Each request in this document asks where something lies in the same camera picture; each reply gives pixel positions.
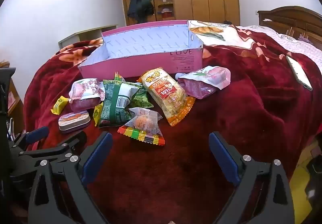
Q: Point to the green pea snack packet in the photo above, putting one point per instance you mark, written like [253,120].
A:
[142,99]

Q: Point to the small orange snack packet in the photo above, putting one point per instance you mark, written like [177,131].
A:
[117,76]

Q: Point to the oval tin box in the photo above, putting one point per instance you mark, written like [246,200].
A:
[74,119]

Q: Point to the orange rice cracker packet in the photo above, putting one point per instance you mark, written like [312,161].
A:
[166,95]

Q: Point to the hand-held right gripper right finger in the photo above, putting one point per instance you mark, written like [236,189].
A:
[224,158]

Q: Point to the green barcode snack packet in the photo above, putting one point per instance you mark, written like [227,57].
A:
[113,103]

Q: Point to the red floral blanket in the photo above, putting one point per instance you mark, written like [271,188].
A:
[201,118]

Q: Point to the yellow candy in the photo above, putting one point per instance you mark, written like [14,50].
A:
[59,106]

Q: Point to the smartphone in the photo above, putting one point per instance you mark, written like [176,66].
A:
[299,73]

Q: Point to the yellow object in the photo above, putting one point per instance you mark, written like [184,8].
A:
[301,181]

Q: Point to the pink purple spout pouch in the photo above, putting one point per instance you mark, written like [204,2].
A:
[201,83]

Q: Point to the pink cardboard box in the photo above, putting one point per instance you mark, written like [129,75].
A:
[140,65]

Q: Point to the metal hook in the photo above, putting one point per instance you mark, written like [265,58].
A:
[10,124]

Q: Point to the dark hanging coats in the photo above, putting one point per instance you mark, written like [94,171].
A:
[139,5]

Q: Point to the black bag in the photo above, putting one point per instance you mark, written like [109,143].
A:
[227,22]

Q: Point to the wooden desk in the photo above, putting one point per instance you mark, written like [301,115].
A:
[15,103]

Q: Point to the clear packet with colourful edge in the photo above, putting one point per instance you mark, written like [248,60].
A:
[143,120]

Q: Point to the white tissue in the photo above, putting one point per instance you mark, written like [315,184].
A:
[266,19]

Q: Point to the pink checked bedsheet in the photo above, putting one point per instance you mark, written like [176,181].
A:
[301,45]

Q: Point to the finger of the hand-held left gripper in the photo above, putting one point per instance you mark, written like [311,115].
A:
[73,142]
[37,134]

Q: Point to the pink white snack pouch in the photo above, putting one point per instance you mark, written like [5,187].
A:
[83,93]

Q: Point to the wooden headboard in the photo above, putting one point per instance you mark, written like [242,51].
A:
[289,17]

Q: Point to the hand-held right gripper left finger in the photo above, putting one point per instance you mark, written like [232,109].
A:
[98,156]

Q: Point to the grey low shelf unit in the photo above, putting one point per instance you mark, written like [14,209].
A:
[75,37]

